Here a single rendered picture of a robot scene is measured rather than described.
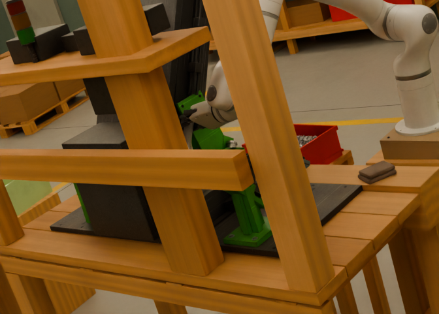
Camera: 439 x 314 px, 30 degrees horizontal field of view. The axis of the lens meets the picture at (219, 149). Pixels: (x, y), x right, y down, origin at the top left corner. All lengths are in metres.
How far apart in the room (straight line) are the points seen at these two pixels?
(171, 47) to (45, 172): 0.68
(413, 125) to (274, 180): 0.96
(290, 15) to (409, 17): 5.81
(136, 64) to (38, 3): 9.55
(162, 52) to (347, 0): 0.74
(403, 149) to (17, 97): 6.25
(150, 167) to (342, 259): 0.56
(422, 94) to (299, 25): 5.70
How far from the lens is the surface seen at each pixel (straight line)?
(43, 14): 11.58
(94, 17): 2.18
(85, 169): 2.39
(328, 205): 2.48
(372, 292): 3.40
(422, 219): 2.52
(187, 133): 2.56
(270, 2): 2.39
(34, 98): 8.76
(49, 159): 2.51
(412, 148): 2.78
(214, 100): 2.32
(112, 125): 2.74
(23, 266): 3.08
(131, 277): 2.60
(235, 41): 1.86
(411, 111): 2.81
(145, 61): 2.03
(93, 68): 2.19
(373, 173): 2.55
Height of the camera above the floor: 1.90
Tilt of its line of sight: 18 degrees down
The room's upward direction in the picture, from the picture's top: 17 degrees counter-clockwise
